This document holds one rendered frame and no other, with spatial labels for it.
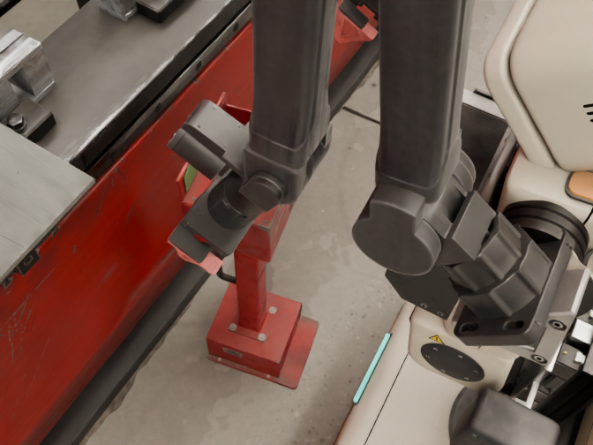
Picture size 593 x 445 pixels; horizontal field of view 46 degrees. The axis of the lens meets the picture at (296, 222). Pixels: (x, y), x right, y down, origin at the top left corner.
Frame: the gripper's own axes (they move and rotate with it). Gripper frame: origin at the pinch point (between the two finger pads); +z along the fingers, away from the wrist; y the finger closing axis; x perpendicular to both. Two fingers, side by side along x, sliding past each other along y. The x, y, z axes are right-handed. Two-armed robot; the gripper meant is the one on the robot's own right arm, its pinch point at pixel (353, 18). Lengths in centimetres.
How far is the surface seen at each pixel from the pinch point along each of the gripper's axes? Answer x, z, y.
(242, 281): 20, 58, 23
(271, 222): 10.5, 18.9, 27.3
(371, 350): 64, 79, 8
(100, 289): -4, 58, 42
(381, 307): 62, 81, -5
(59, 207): -16, 8, 50
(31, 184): -20, 10, 49
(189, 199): -2.0, 25.3, 30.1
